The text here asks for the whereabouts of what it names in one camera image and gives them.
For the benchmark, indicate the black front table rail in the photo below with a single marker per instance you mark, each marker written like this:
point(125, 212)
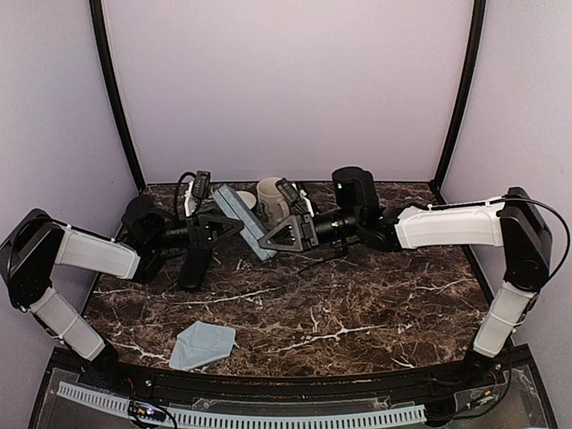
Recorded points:
point(159, 384)

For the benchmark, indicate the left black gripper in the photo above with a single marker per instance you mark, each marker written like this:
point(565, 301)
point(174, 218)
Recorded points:
point(201, 233)

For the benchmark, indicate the blue-grey glasses case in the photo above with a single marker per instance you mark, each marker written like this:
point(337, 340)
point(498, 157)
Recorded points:
point(235, 208)

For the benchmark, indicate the thin wire-frame sunglasses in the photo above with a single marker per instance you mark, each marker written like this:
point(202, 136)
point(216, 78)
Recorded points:
point(338, 254)

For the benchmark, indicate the white and teal bowl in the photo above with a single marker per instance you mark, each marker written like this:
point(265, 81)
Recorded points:
point(248, 198)

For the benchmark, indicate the large blue cleaning cloth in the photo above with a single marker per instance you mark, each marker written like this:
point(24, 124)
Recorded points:
point(201, 344)

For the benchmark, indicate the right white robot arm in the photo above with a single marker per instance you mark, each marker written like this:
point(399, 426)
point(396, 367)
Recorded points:
point(511, 222)

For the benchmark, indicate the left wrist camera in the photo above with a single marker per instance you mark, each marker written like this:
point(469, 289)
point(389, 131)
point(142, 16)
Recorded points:
point(197, 191)

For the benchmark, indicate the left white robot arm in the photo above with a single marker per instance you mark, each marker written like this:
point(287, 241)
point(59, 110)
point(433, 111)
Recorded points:
point(39, 243)

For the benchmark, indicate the black glasses case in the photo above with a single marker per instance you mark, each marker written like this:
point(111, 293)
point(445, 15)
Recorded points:
point(193, 270)

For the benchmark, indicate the black left frame post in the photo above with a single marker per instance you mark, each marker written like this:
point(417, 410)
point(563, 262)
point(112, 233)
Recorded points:
point(115, 99)

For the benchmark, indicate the black right frame post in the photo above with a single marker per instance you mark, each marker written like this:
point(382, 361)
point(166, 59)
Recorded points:
point(464, 87)

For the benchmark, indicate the white slotted cable duct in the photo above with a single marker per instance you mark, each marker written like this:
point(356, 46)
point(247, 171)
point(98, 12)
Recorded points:
point(240, 414)

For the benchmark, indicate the black frame post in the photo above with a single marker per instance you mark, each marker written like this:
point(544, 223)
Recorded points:
point(115, 99)
point(464, 87)

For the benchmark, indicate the cream seahorse mug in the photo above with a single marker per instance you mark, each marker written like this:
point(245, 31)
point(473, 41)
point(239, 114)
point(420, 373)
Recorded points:
point(272, 207)

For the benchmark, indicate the green circuit board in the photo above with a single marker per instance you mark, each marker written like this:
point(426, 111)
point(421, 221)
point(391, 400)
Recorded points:
point(145, 412)

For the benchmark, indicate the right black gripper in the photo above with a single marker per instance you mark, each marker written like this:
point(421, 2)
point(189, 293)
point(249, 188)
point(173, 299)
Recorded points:
point(292, 225)

